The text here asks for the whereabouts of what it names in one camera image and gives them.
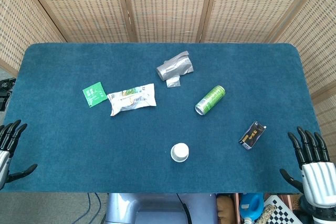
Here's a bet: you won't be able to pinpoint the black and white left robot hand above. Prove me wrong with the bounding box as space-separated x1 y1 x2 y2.
0 119 38 190

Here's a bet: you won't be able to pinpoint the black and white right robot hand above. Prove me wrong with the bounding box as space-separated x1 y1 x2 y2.
279 126 336 208

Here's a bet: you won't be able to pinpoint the white paper cup green leaves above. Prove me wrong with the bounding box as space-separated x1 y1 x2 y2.
170 142 190 162

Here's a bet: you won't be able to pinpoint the white paper cup blue flowers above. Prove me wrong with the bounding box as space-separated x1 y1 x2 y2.
171 155 190 164

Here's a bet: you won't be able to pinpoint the black white checkerboard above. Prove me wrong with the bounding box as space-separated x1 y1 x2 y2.
264 194 300 224

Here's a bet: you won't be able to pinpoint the black equipment pile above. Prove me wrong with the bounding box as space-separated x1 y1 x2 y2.
0 77 17 111

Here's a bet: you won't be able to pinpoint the blue plastic bottle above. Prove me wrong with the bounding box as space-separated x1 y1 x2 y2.
240 193 265 222

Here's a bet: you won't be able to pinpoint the blue carpet table mat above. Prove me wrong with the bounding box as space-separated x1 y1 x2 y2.
0 42 322 195

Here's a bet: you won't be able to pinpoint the black cigarette box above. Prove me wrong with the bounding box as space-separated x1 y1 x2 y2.
238 121 268 151

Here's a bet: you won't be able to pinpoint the brown bag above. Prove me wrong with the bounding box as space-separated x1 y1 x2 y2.
216 195 235 219

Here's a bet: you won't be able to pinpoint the green sachet packet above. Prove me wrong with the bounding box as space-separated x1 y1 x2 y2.
82 81 108 108

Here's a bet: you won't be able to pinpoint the green drink can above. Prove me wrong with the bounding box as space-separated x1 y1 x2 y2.
194 85 226 116

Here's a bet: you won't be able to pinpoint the crumpled silver snack bag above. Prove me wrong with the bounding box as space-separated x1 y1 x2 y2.
107 83 158 117

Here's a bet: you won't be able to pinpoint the grey-blue robot torso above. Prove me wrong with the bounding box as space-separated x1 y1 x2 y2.
104 193 219 224

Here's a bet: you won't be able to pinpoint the grey trash bag roll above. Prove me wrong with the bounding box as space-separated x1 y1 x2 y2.
156 50 195 88

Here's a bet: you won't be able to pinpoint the beige braided rope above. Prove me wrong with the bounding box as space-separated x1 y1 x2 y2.
254 205 275 224

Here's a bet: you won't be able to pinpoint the blue cable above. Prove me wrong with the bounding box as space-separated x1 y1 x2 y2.
72 192 103 224

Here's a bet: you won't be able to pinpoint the black cable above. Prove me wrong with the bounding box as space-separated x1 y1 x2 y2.
176 193 190 224

